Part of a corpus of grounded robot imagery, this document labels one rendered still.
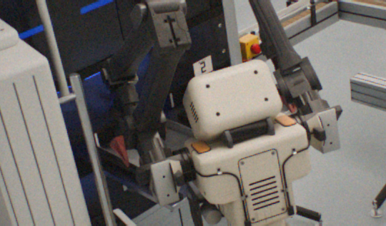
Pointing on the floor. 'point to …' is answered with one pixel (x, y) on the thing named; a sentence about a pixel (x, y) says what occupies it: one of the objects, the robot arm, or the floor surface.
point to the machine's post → (231, 33)
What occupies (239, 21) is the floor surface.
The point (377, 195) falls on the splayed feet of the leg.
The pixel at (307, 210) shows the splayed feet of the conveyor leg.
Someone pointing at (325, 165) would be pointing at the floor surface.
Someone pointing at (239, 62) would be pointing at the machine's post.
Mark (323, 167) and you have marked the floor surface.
